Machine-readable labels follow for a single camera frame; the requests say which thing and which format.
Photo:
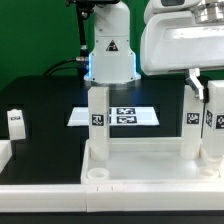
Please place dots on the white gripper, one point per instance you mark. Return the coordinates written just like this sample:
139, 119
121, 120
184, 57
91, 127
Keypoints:
175, 42

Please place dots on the white desk top tray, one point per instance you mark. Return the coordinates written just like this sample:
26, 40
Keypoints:
144, 161

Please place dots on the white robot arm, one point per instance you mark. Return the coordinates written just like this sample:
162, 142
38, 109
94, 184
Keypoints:
112, 61

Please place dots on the white marker sheet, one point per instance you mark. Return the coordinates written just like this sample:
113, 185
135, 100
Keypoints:
118, 116

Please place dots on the white front fence bar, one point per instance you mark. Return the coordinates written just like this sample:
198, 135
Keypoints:
111, 198

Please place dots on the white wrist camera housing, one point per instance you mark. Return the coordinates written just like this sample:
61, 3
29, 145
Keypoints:
163, 6

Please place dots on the black camera pole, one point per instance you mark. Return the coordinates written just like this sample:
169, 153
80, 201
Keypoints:
83, 10

